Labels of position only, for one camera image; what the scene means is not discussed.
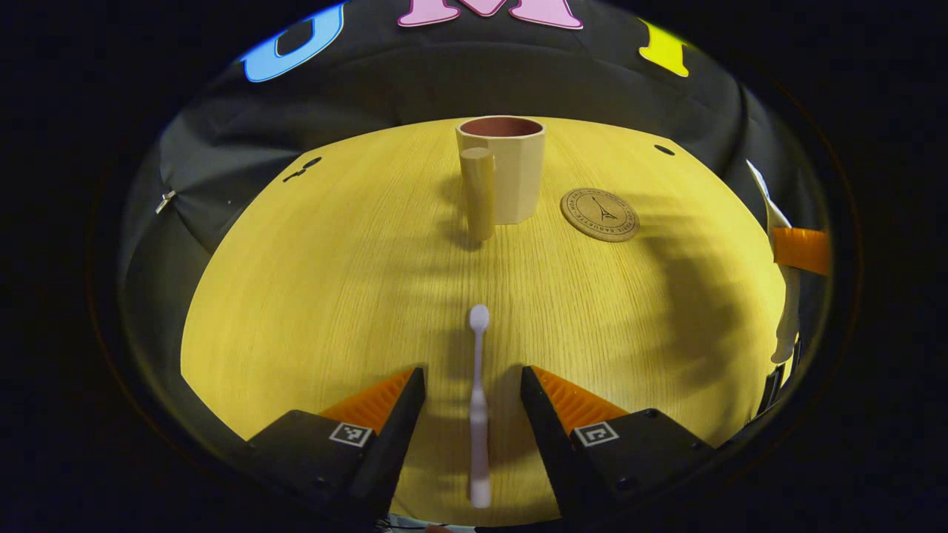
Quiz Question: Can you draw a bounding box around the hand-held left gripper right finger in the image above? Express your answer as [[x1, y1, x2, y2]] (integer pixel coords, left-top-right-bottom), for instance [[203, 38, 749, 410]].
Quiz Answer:
[[520, 365, 719, 523]]

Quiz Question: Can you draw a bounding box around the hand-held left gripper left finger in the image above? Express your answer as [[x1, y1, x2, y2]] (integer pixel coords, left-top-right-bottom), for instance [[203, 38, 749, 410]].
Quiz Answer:
[[247, 366, 428, 528]]

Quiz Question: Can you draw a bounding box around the white toothpaste tube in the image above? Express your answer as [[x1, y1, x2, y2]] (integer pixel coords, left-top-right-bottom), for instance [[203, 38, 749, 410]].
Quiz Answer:
[[747, 159, 802, 365]]

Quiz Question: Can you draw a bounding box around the pale pink toothbrush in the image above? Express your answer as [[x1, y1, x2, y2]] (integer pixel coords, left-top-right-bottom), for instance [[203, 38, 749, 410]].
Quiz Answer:
[[468, 304, 493, 509]]

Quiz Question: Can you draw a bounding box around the round cork coaster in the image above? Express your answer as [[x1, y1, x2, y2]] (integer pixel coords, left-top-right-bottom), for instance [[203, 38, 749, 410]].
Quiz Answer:
[[560, 187, 641, 243]]

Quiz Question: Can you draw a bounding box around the beige cup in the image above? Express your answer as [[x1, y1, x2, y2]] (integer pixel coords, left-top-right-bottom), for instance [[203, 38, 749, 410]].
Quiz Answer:
[[455, 116, 547, 243]]

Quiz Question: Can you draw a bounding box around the wooden desktop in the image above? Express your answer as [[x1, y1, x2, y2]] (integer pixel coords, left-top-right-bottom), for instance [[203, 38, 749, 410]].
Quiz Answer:
[[180, 116, 787, 528]]

